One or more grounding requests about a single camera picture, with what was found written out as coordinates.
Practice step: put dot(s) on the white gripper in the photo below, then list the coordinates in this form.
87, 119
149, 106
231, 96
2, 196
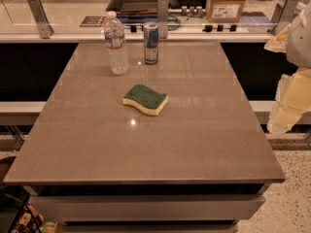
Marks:
300, 43

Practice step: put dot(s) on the red bull can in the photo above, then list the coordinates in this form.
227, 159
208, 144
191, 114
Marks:
151, 42

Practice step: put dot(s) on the cardboard box with label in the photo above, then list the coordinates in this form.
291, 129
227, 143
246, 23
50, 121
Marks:
224, 10

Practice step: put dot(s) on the green and yellow sponge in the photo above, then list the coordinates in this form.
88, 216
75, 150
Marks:
145, 100

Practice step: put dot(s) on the dark open tray bin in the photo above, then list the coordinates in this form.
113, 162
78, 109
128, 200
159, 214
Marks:
131, 7

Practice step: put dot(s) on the clear plastic water bottle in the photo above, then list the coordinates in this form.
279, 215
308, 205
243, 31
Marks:
115, 40

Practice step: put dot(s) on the snack bags basket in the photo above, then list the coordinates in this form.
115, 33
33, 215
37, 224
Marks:
31, 221

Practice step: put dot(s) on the right metal bracket post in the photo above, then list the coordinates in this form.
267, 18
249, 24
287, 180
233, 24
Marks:
283, 14

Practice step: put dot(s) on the metal bracket post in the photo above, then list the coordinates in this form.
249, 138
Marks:
162, 17
283, 14
44, 27

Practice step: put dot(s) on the middle metal bracket post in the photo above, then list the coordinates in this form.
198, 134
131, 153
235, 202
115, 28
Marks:
162, 17

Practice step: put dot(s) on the left metal bracket post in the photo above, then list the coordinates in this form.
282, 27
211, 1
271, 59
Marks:
44, 27

